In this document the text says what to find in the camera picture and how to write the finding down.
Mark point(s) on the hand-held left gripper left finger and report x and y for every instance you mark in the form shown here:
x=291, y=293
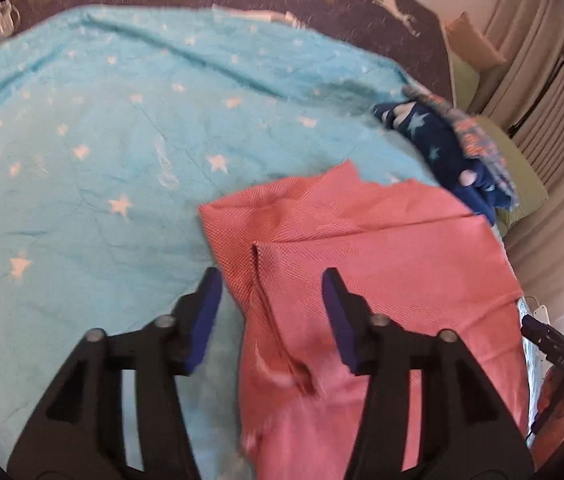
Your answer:
x=207, y=320

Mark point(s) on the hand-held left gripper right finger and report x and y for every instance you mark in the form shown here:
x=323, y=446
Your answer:
x=342, y=320

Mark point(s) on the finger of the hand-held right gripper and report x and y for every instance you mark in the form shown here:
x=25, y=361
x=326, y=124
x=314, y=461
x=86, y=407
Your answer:
x=539, y=335

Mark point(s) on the pink long-sleeved shirt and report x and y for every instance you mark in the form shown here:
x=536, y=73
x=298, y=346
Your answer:
x=402, y=270

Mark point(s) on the person's right hand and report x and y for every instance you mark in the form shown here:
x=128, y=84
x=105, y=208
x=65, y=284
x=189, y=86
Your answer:
x=559, y=402

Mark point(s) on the white power strip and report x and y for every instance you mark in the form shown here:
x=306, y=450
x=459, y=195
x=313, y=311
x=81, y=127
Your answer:
x=539, y=312

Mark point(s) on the large green pillow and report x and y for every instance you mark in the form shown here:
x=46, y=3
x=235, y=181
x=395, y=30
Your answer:
x=522, y=180

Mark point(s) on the folded floral garment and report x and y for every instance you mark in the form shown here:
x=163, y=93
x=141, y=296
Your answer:
x=477, y=145

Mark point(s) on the folded navy star garment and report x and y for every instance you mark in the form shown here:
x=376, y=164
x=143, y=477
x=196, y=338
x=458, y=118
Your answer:
x=442, y=145

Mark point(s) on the beige curtain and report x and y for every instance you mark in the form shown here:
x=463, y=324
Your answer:
x=562, y=125

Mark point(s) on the turquoise star blanket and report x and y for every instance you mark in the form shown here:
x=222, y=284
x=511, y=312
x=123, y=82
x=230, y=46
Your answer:
x=87, y=110

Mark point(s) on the small green pillow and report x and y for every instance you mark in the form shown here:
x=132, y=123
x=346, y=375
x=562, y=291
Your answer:
x=462, y=80

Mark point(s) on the pink pillow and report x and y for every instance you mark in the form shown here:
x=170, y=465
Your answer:
x=474, y=42

